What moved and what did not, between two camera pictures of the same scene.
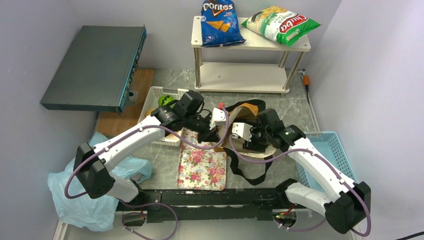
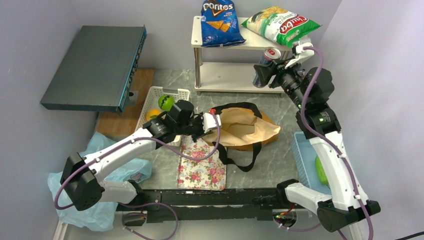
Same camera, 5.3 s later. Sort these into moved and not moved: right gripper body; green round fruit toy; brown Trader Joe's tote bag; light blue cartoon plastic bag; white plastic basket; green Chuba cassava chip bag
Moved: brown Trader Joe's tote bag; right gripper body
Not moved: light blue cartoon plastic bag; green Chuba cassava chip bag; white plastic basket; green round fruit toy
